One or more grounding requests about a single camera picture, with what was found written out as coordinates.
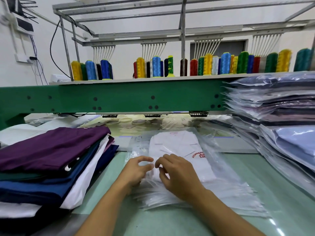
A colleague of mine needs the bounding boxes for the green machine beam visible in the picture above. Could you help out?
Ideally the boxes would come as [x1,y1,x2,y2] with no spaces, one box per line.
[0,76,237,130]

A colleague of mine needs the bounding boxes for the person's right hand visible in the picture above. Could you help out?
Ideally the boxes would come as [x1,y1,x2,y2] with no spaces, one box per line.
[155,154,206,202]

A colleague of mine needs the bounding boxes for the row of coloured thread spools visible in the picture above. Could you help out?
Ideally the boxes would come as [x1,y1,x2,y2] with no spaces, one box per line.
[70,48,315,82]

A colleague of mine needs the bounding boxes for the black hanging cable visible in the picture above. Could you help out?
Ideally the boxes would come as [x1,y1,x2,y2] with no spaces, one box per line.
[50,19,74,79]

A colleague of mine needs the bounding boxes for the stack of bagged garments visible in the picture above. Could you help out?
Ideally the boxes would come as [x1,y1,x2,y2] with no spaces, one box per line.
[225,71,315,197]

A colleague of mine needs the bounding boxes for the stack of plastic bags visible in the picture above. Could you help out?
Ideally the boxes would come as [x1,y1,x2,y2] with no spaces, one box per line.
[129,165,270,218]

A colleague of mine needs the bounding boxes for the white box device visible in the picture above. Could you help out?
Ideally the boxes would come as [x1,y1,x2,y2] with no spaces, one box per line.
[50,73,73,85]

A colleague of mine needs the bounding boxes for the grey metal thread rack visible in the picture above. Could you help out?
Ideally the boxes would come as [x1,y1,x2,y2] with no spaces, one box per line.
[52,0,315,80]

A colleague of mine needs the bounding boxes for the person's left forearm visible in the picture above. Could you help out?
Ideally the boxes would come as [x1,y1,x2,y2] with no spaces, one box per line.
[75,183,136,236]

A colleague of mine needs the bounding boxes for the white wall socket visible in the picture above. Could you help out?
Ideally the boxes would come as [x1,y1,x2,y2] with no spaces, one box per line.
[16,54,37,64]

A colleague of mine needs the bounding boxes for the person's left hand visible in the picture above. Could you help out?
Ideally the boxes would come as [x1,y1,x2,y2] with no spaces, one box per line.
[117,155,155,191]

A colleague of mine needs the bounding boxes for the white garment red logo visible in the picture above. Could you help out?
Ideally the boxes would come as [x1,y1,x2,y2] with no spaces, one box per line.
[148,130,217,184]

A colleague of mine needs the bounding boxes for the single clear plastic bag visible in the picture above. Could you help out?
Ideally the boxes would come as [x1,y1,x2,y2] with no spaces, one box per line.
[125,128,242,190]
[260,124,315,172]

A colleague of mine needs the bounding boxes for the wall router with antennas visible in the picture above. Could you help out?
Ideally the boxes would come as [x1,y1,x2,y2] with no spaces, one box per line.
[5,0,39,35]

